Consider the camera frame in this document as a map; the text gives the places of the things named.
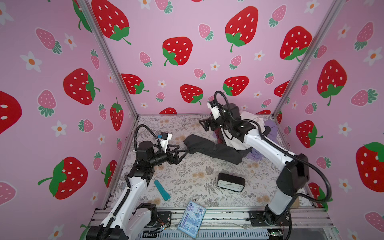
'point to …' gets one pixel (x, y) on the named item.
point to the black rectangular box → (231, 182)
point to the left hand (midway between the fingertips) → (182, 149)
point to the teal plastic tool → (165, 195)
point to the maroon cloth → (220, 137)
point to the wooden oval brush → (296, 203)
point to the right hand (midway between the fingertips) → (206, 116)
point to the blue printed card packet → (192, 219)
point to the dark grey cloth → (198, 144)
